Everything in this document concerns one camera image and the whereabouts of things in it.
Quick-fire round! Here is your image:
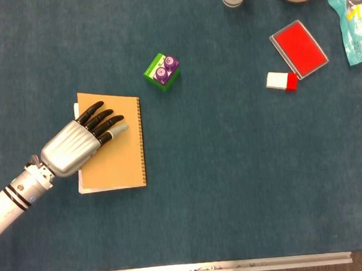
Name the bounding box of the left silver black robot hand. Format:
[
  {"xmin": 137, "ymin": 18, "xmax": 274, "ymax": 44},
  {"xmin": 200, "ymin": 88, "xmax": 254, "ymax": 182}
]
[{"xmin": 36, "ymin": 98, "xmax": 133, "ymax": 180}]

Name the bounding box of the yellow spiral notebook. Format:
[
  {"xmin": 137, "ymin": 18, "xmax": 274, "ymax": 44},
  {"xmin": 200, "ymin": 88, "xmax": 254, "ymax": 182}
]
[{"xmin": 71, "ymin": 87, "xmax": 148, "ymax": 195}]

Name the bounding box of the green building block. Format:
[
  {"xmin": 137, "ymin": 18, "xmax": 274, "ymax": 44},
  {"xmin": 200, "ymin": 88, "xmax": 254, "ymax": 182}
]
[{"xmin": 141, "ymin": 51, "xmax": 183, "ymax": 95}]

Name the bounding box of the purple two-stud plastic toy brick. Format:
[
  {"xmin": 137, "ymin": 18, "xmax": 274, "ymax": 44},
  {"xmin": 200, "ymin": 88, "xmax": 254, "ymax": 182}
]
[{"xmin": 151, "ymin": 54, "xmax": 182, "ymax": 86}]

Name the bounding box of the blue felt table cloth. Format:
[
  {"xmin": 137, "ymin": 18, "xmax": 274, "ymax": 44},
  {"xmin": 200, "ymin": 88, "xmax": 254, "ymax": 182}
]
[{"xmin": 0, "ymin": 0, "xmax": 362, "ymax": 271}]

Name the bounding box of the white and red eraser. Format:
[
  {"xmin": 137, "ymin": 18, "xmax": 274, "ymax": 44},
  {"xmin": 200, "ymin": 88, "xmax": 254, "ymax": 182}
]
[{"xmin": 264, "ymin": 69, "xmax": 300, "ymax": 95}]

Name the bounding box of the red ink pad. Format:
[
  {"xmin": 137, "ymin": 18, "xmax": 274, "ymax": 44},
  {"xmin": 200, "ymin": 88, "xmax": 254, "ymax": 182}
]
[{"xmin": 268, "ymin": 17, "xmax": 331, "ymax": 83}]

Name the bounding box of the teal plastic snack bag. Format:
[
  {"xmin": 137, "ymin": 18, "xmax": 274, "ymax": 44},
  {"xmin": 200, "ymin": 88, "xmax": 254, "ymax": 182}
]
[{"xmin": 328, "ymin": 0, "xmax": 362, "ymax": 68}]

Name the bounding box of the aluminium profile rail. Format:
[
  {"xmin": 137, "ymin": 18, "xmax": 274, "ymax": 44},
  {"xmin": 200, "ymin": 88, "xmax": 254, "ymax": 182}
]
[{"xmin": 99, "ymin": 251, "xmax": 354, "ymax": 271}]

